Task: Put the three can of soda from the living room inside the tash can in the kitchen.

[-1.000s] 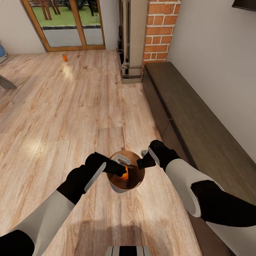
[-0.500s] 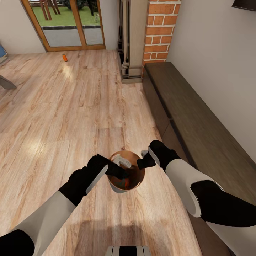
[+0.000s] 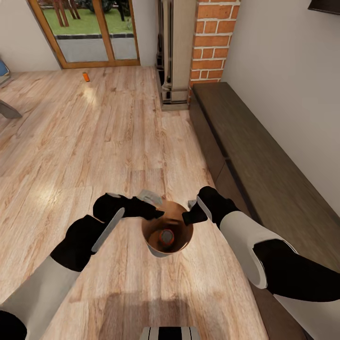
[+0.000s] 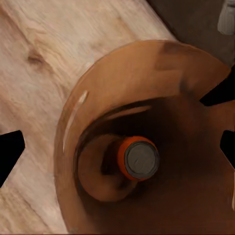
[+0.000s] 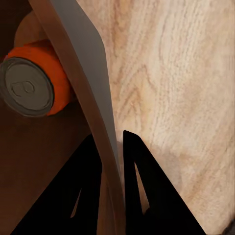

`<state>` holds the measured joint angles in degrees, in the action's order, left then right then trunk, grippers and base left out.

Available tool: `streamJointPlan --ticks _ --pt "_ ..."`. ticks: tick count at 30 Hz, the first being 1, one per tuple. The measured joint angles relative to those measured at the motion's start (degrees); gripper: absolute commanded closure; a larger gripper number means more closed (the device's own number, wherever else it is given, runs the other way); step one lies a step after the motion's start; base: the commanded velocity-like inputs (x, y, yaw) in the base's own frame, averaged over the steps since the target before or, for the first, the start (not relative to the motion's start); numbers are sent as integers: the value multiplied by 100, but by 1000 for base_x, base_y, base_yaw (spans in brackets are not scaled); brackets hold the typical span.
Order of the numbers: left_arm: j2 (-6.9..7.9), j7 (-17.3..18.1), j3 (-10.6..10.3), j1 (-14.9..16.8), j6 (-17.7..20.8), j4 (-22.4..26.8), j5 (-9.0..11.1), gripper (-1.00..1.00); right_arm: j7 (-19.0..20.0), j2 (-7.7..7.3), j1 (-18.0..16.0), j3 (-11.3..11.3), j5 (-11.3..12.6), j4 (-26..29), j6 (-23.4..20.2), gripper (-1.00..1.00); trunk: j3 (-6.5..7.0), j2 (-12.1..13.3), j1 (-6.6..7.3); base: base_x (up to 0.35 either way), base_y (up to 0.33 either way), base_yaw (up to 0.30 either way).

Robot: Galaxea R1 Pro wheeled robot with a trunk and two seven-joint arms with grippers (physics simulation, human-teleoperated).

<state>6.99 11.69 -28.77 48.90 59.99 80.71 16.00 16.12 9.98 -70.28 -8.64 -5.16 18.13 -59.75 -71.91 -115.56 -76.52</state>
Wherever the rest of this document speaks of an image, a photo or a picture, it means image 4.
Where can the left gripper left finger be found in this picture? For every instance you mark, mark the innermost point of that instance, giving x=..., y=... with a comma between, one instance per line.
x=11, y=147

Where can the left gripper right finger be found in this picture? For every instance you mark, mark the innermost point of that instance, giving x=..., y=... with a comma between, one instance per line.
x=227, y=145

